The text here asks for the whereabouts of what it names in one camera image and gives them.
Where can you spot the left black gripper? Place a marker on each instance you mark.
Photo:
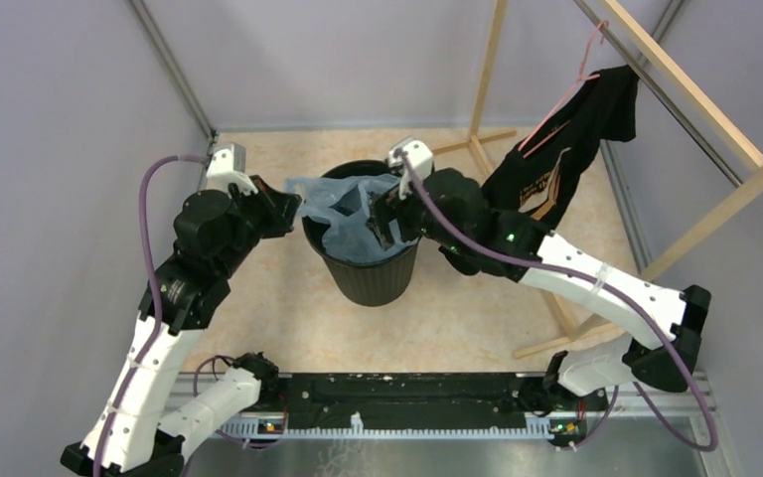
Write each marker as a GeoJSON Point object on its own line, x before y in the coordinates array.
{"type": "Point", "coordinates": [282, 207]}

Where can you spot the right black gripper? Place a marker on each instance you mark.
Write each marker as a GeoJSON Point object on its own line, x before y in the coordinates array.
{"type": "Point", "coordinates": [390, 206]}

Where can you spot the light blue plastic trash bag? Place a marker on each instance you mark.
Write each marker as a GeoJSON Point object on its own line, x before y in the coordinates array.
{"type": "Point", "coordinates": [342, 207]}

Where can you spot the black plastic trash bin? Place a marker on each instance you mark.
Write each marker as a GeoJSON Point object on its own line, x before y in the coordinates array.
{"type": "Point", "coordinates": [371, 284]}

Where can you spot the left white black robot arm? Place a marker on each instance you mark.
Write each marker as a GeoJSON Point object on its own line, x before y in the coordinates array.
{"type": "Point", "coordinates": [135, 435]}

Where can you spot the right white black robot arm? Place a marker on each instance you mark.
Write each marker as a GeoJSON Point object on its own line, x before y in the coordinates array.
{"type": "Point", "coordinates": [661, 326]}

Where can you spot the black printed t-shirt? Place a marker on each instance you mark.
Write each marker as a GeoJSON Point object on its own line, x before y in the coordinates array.
{"type": "Point", "coordinates": [539, 176]}

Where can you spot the pink clothes hanger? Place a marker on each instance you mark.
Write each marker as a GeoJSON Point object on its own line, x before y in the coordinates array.
{"type": "Point", "coordinates": [580, 78]}

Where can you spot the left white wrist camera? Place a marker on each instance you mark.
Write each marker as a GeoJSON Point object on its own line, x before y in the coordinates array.
{"type": "Point", "coordinates": [227, 166]}

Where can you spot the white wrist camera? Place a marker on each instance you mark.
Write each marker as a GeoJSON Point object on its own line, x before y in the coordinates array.
{"type": "Point", "coordinates": [227, 166]}
{"type": "Point", "coordinates": [410, 159]}

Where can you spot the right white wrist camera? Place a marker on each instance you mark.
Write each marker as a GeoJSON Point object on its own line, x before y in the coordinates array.
{"type": "Point", "coordinates": [410, 159]}

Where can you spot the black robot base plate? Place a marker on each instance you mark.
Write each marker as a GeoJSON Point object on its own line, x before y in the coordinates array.
{"type": "Point", "coordinates": [419, 401]}

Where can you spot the grey cable duct rail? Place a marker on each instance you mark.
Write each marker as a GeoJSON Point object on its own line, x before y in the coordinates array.
{"type": "Point", "coordinates": [247, 427]}

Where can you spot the metal clothes rail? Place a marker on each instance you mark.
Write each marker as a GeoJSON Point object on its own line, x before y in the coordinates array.
{"type": "Point", "coordinates": [672, 87]}

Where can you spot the wooden clothes rack frame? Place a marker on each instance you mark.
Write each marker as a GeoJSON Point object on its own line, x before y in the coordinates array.
{"type": "Point", "coordinates": [671, 184]}

